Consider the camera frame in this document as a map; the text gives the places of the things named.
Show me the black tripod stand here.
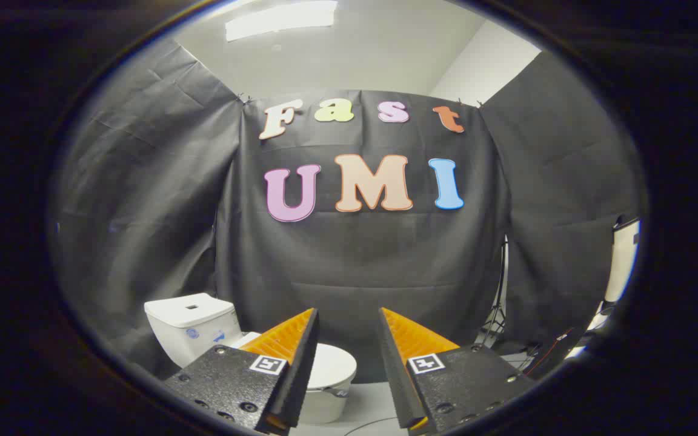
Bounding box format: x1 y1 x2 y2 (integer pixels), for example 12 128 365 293
481 237 509 346

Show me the black floor cable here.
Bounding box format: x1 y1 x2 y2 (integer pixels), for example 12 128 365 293
343 417 399 436

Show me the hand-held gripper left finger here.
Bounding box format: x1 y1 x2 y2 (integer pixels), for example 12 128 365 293
163 308 321 436

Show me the black backdrop cloth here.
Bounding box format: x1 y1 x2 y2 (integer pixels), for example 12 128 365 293
49 38 650 383

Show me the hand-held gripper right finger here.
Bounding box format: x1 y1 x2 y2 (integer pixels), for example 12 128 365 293
377 306 536 436

